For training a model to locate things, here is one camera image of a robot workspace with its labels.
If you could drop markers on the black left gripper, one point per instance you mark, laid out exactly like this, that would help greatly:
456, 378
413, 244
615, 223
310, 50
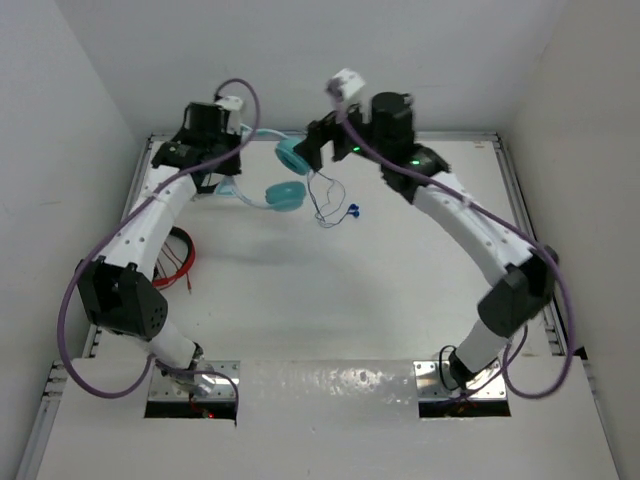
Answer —
231, 138

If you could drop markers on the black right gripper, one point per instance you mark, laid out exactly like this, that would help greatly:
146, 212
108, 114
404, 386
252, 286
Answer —
323, 131

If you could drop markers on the teal cat-ear headphones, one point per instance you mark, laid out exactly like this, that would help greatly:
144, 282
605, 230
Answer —
282, 197

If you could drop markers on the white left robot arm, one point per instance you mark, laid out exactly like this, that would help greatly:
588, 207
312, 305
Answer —
116, 287

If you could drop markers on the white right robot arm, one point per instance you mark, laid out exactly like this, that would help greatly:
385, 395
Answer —
521, 282

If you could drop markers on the red headphones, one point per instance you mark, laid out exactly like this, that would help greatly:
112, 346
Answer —
182, 266

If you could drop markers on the white front cover board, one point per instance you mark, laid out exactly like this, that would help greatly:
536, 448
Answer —
331, 420

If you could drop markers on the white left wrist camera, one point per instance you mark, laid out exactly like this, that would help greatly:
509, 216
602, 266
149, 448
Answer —
232, 111

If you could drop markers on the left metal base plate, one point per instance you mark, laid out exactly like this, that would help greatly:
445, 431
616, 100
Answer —
213, 381

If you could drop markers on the metal base plate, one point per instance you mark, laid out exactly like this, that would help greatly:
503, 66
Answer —
213, 381
434, 383

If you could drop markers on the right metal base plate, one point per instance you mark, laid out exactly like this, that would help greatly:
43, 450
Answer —
434, 383

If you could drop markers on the aluminium table frame rail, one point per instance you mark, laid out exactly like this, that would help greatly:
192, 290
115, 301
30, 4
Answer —
340, 352

